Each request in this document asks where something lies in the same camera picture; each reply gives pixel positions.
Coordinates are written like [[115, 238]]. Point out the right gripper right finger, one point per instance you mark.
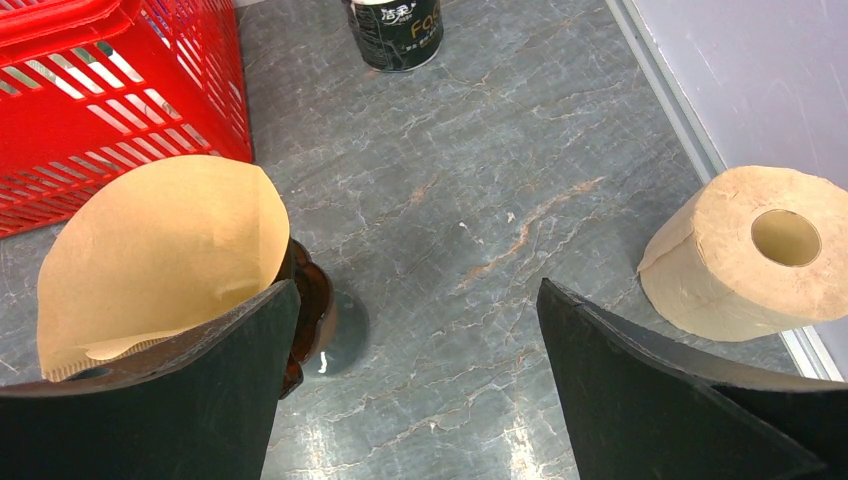
[[639, 405]]

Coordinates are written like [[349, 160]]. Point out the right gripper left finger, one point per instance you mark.
[[200, 405]]

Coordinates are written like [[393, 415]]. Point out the brown dripper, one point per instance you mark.
[[318, 317]]

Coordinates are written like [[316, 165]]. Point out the brown paper coffee filter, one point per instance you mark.
[[158, 251]]

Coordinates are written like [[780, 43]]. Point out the red plastic shopping basket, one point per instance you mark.
[[93, 89]]

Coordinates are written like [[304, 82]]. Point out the black wrapped paper roll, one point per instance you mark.
[[396, 36]]

